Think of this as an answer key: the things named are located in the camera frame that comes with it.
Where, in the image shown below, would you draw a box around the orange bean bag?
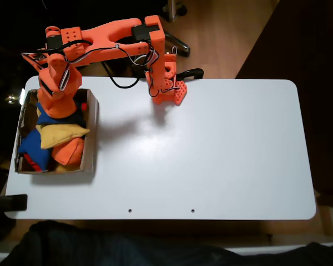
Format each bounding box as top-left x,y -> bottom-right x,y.
46,94 -> 78,120
51,137 -> 85,166

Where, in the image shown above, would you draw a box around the blue bean bag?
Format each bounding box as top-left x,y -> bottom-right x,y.
17,129 -> 52,171
36,103 -> 87,129

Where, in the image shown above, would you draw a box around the cardboard box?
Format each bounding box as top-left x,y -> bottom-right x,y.
14,88 -> 100,175

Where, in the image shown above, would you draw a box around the shiny metal object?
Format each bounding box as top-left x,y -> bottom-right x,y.
4,88 -> 26,105

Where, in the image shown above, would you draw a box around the black clamp block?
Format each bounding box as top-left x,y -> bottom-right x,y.
0,195 -> 28,213

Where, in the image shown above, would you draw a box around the metal office chair base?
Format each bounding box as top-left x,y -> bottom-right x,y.
162,0 -> 191,58

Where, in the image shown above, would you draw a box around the black table clamp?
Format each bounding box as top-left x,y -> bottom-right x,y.
176,67 -> 205,81

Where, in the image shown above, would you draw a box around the person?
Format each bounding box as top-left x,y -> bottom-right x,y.
0,220 -> 333,266

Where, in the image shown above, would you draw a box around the orange gripper camera mount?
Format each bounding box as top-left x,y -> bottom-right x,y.
21,51 -> 49,70

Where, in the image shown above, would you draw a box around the camera cable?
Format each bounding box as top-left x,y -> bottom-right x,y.
21,40 -> 142,89

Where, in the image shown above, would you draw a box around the black white motor wires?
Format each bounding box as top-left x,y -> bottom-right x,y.
115,44 -> 159,98

